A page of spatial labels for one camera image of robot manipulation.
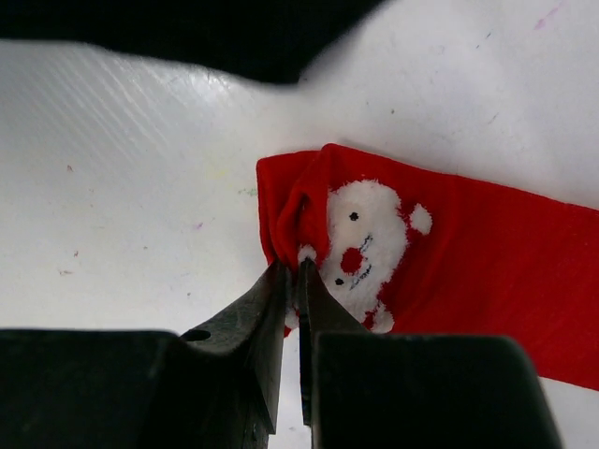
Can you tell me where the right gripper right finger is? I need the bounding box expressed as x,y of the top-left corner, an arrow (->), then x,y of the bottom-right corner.
297,260 -> 562,448

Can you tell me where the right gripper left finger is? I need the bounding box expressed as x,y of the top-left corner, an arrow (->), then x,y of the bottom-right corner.
1,263 -> 287,448

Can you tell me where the red santa sock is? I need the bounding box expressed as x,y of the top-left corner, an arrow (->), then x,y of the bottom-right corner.
256,144 -> 598,389

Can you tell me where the black striped sock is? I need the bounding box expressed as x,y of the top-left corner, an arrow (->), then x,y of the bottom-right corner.
1,0 -> 380,85

